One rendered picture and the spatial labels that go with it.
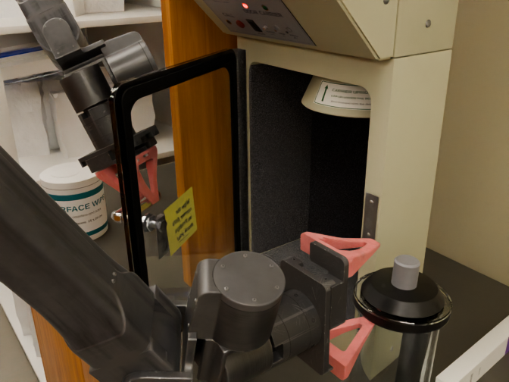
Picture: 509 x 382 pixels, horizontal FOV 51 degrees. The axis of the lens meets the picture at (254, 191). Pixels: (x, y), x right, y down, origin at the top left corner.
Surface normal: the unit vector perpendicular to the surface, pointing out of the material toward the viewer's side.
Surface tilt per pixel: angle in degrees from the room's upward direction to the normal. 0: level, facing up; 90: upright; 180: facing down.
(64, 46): 56
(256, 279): 18
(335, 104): 66
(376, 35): 90
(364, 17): 90
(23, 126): 97
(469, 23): 90
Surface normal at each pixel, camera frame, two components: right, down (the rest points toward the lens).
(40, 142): 0.21, 0.55
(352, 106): -0.25, -0.01
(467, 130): -0.81, 0.24
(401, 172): 0.59, 0.32
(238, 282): 0.17, -0.77
